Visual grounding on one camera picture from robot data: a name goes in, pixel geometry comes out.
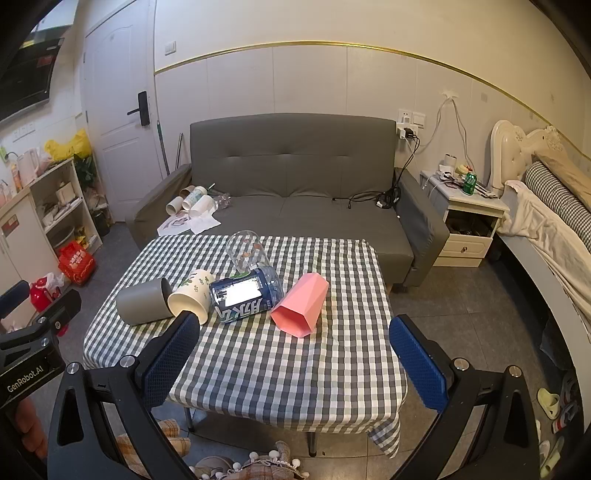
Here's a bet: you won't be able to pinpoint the red plastic bag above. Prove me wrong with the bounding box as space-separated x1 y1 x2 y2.
30 272 66 311

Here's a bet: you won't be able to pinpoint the white wall outlet panel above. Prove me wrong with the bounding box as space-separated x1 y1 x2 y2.
397 108 427 128

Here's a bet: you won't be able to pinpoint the grey cup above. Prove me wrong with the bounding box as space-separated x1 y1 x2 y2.
115 276 174 326

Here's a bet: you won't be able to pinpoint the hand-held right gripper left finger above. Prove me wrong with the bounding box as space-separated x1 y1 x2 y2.
46 310 201 480

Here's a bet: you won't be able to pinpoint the white open shelf cabinet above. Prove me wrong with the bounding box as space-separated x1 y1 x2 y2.
28 159 105 265

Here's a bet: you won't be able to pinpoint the clear glass cup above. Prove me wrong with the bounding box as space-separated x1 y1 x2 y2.
226 229 271 277

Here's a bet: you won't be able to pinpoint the grey bed frame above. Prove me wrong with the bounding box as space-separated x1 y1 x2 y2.
496 185 591 374

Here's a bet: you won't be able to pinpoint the black door lock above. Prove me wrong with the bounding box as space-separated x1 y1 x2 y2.
126 90 150 126

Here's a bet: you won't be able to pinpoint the white floral cup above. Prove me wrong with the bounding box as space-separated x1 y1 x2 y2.
167 269 217 324

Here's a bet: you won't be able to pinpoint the green slipper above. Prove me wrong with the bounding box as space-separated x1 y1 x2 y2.
536 387 562 420

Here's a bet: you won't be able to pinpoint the blue labelled can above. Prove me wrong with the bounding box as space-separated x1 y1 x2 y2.
209 266 283 325

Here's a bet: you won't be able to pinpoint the black power adapter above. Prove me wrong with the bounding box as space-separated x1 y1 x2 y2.
376 186 400 211

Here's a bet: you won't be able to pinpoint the cream carved headboard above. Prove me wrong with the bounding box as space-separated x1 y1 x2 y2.
489 119 579 186

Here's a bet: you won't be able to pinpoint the grey checkered tablecloth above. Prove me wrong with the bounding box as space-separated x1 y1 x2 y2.
83 234 410 459

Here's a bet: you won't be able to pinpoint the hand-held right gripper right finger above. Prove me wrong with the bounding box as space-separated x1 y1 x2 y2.
389 315 542 480

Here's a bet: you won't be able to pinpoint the white nightstand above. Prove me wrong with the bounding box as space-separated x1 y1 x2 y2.
419 168 509 269

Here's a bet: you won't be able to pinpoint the mop handle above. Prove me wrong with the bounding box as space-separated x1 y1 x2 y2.
156 120 172 177

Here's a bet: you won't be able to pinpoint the white bed blanket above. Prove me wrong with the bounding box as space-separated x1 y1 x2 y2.
496 179 591 325

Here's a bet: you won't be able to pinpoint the beige pillow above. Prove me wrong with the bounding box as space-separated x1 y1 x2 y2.
538 154 591 209

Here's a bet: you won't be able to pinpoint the person's left hand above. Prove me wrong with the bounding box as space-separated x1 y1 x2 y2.
17 398 49 459

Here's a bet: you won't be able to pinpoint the black range hood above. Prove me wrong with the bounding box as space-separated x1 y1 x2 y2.
0 36 66 123

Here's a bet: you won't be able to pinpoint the white green print paper cup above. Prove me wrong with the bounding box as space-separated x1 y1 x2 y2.
182 186 209 209
188 196 216 219

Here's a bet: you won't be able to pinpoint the white kitchen counter cabinet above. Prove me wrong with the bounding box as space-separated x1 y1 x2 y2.
0 188 48 303

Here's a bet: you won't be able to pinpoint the red white slipper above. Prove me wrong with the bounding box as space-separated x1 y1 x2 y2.
551 401 579 433

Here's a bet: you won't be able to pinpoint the white door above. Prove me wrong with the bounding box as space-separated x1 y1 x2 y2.
80 20 161 223

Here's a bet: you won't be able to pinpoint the white paper sheets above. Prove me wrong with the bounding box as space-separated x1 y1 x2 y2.
156 211 223 237

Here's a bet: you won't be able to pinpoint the pink kettle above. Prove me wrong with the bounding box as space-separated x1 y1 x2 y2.
20 147 42 179

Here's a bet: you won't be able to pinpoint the black power cable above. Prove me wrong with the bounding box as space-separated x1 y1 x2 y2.
332 133 421 211

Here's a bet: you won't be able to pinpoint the red cardboard box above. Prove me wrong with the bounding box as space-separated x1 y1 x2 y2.
57 240 98 284

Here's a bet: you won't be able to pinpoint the yellow plastic bag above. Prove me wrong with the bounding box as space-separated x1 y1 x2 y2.
44 128 93 162

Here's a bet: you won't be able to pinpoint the checkered pillow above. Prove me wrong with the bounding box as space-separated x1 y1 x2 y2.
523 160 591 241

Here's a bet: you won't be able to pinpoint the white cable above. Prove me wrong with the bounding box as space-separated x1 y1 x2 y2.
422 91 474 190

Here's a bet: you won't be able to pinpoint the grey sofa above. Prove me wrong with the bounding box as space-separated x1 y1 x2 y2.
126 113 451 293

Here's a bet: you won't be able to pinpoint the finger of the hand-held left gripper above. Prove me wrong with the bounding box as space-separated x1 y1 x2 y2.
33 290 83 334
0 280 31 320

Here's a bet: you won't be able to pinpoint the pink faceted cup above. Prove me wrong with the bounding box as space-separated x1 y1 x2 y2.
270 272 330 338

